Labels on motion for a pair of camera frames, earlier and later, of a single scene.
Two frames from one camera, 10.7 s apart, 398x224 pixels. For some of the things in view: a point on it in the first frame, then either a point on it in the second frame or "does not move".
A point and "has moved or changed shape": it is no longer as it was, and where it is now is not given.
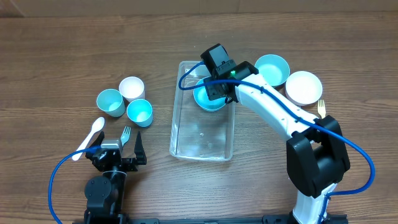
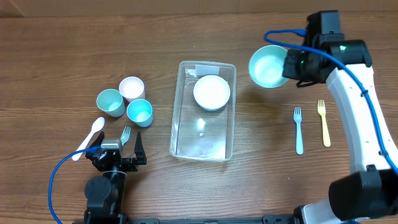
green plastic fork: x=125 y=135 does not move
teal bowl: x=274 y=68 has moved or changed shape
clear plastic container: x=196 y=132 does not move
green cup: x=111 y=101 does not move
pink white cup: x=132 y=89 does not move
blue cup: x=140 y=111 does not move
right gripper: x=214 y=93 -> x=289 y=72
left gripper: x=130 y=163 does not move
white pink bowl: x=303 y=88 -> x=211 y=92
